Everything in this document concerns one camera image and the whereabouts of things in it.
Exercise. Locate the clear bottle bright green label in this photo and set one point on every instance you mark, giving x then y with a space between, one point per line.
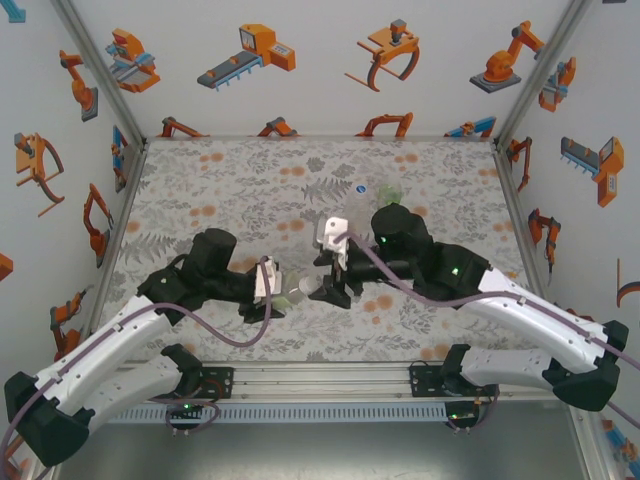
392 196

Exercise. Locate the clear bottle pale green label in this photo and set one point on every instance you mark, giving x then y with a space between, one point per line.
290 295

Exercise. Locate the clear unlabelled plastic bottle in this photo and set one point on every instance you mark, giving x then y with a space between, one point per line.
359 207

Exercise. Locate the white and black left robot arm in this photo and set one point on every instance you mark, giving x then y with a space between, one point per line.
100 340

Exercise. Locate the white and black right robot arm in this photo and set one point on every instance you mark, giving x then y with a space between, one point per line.
540 320

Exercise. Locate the floral patterned table mat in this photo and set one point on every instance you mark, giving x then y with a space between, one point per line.
210 170

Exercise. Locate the circuit board with green light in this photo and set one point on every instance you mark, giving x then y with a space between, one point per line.
462 416
186 407

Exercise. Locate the long aluminium base rail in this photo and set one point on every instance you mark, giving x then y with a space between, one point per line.
320 380

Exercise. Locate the aluminium table side rail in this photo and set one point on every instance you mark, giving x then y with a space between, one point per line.
135 170
519 210

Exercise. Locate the thin aluminium table edge rail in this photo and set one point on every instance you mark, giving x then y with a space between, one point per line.
320 137

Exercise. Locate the slanted aluminium frame post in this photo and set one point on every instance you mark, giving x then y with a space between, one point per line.
102 75
542 75

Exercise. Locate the short aluminium frame post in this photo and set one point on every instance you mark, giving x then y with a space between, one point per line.
592 440

